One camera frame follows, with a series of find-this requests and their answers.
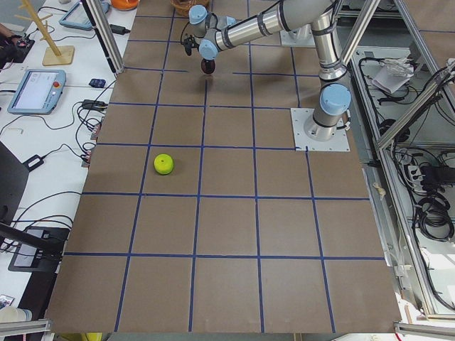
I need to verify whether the green apple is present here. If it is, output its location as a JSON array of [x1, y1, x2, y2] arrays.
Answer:
[[154, 153, 174, 175]]

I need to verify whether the dark red apple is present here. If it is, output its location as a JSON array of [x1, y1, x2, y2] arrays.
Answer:
[[200, 59, 216, 75]]

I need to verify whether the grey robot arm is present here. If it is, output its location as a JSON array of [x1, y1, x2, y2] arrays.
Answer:
[[181, 1, 351, 141]]

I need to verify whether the woven wicker basket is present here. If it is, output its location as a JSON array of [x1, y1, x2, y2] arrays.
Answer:
[[170, 0, 210, 17]]

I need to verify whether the black power adapter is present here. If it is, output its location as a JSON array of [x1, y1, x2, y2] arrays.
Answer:
[[109, 24, 131, 36]]

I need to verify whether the blue teach pendant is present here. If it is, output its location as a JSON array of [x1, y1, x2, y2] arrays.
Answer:
[[7, 69, 67, 115], [59, 1, 92, 31]]

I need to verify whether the wooden stand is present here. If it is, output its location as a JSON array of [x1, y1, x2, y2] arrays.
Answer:
[[16, 0, 75, 67]]

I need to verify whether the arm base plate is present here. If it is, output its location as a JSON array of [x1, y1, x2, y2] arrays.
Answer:
[[290, 108, 350, 152]]

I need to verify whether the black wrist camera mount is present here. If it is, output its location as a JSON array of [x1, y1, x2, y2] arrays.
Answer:
[[181, 34, 198, 56]]

